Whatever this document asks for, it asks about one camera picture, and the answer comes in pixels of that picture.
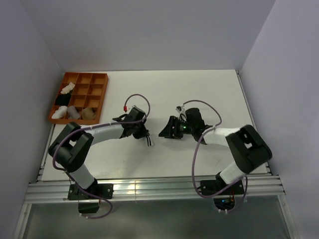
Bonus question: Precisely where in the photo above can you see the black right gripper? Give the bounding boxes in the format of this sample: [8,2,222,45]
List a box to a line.
[159,116,195,139]

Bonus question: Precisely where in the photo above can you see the white sock with black stripes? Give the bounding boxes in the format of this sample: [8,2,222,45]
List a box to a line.
[145,134,154,147]

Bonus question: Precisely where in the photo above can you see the tan brown long sock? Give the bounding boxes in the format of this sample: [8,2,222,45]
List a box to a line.
[81,108,96,120]

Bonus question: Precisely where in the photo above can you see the grey sock with red cuff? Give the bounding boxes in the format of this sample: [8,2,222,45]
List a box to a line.
[67,106,81,120]

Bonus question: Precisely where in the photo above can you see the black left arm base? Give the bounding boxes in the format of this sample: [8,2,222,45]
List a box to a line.
[67,183,114,217]

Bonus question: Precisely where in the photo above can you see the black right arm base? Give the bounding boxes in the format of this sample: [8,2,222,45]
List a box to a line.
[197,179,245,210]

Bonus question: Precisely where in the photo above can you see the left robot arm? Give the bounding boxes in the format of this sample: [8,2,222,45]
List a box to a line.
[48,106,148,199]

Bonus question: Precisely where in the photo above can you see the orange wooden compartment tray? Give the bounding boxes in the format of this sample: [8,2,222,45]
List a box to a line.
[48,72,108,125]

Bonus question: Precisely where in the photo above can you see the white rolled sock in tray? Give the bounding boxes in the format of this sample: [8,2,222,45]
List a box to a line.
[51,106,67,119]

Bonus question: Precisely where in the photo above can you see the black rolled sock in tray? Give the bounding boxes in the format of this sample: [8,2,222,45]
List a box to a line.
[54,94,72,106]

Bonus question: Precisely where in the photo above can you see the cream rolled sock in tray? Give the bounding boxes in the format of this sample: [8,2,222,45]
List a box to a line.
[60,82,75,95]

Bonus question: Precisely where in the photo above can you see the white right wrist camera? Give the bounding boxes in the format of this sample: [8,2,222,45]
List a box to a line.
[176,105,187,121]

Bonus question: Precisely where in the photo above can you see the aluminium frame rail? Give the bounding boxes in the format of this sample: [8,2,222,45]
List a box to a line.
[24,175,285,204]

